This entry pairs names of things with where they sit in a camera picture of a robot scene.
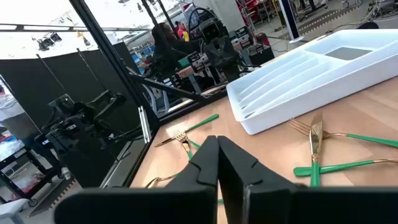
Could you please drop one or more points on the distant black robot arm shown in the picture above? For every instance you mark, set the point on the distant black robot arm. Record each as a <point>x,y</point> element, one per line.
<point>77,124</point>

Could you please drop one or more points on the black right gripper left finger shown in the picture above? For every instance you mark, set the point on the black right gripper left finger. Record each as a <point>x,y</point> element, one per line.
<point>186,205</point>

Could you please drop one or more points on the black equipment cart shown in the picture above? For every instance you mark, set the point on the black equipment cart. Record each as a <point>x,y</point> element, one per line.
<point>18,174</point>

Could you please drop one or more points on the person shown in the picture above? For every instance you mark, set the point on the person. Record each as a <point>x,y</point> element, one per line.
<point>168,43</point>
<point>181,29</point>

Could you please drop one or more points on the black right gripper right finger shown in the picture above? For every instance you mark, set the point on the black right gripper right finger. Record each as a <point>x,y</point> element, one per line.
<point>264,205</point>

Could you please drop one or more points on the white plastic cutlery tray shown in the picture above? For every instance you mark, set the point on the white plastic cutlery tray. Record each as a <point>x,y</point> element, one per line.
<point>311,93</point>

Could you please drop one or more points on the black curtain partition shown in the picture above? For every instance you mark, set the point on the black curtain partition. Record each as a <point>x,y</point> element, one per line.
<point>37,77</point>

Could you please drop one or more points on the silver corner bracket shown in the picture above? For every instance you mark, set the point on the silver corner bracket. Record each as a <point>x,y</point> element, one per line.
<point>144,124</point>

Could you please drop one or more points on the red storage shelving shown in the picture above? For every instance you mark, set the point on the red storage shelving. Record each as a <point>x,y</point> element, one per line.
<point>252,9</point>

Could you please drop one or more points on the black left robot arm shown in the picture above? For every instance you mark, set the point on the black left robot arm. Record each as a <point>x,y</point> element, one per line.
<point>211,31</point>

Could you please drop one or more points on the white blue standing banner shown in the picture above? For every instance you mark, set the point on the white blue standing banner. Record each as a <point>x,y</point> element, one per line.
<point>290,18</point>

